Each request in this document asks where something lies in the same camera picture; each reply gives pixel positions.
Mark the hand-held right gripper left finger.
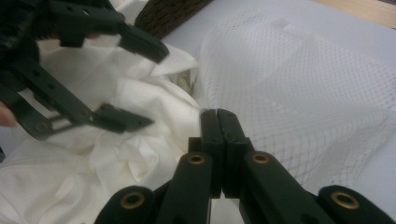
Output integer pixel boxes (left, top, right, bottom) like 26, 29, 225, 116
188, 108, 226, 199

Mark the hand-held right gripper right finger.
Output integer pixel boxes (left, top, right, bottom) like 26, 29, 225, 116
217, 108, 255, 199

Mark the white garment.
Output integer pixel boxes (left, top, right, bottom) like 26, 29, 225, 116
0, 0, 202, 224

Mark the brown woven basket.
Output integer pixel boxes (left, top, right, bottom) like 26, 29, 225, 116
134, 0, 213, 40

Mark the white mesh laundry bag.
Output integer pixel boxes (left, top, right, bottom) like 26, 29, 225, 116
192, 8, 396, 195

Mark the light wooden table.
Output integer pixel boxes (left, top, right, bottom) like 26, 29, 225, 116
311, 0, 396, 30

